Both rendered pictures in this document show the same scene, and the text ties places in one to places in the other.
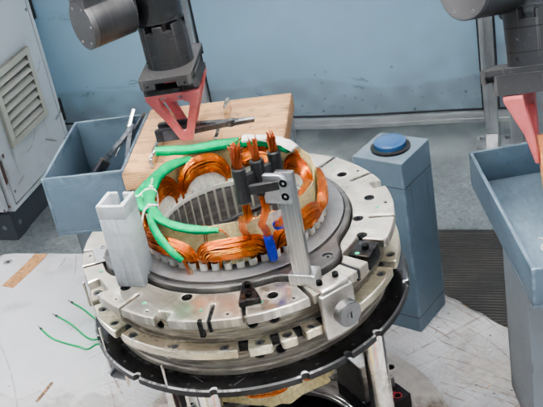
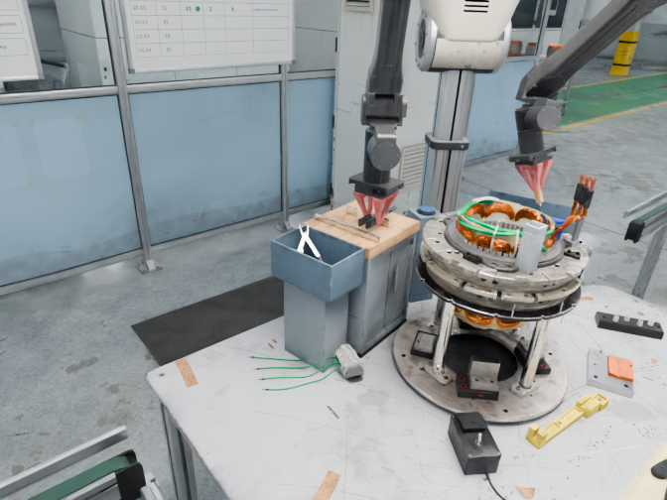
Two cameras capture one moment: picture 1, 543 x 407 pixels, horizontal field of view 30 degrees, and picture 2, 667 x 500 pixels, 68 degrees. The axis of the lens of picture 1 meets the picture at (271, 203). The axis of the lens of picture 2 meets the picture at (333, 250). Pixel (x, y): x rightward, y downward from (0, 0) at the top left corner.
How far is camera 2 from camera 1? 1.26 m
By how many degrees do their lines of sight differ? 54
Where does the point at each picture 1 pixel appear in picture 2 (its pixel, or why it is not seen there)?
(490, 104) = (146, 244)
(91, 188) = (350, 264)
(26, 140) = not seen: outside the picture
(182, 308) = (567, 269)
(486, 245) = (200, 311)
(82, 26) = (386, 156)
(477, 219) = (180, 302)
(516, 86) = (541, 159)
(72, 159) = (291, 260)
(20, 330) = (253, 398)
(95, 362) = (331, 384)
